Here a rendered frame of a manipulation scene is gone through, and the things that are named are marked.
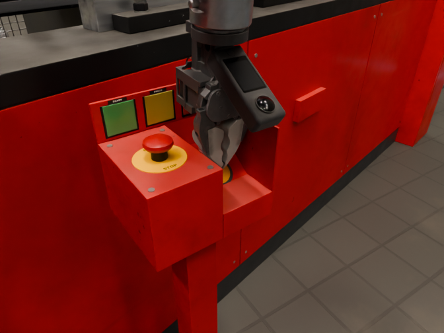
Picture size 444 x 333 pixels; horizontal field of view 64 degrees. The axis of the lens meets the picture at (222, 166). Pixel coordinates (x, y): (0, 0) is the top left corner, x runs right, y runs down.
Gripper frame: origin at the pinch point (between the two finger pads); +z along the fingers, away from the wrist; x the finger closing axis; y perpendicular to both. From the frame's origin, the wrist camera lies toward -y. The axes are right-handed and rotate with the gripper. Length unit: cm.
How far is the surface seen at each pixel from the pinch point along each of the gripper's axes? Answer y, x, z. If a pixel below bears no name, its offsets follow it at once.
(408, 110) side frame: 48, -168, 57
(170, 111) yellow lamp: 9.2, 3.4, -5.9
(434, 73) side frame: 43, -169, 34
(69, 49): 25.0, 12.4, -12.2
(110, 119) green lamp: 9.3, 12.7, -7.3
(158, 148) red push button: -0.6, 10.5, -7.4
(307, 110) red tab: 29, -54, 18
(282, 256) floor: 21, -49, 75
